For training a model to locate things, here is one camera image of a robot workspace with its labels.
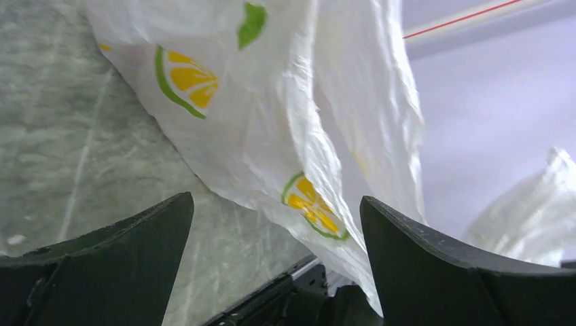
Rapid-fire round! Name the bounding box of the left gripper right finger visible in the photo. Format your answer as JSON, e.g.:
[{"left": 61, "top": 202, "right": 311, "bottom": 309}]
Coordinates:
[{"left": 359, "top": 196, "right": 575, "bottom": 326}]

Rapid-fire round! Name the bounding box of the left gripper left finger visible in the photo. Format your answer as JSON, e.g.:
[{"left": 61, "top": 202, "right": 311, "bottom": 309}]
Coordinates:
[{"left": 1, "top": 192, "right": 194, "bottom": 325}]

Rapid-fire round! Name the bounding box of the white pvc pipe frame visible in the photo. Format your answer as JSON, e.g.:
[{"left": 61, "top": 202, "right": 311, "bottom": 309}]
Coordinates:
[{"left": 403, "top": 0, "right": 552, "bottom": 45}]

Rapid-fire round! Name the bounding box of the white plastic bag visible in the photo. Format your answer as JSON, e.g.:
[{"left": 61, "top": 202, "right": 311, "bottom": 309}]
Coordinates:
[{"left": 86, "top": 1, "right": 575, "bottom": 313}]

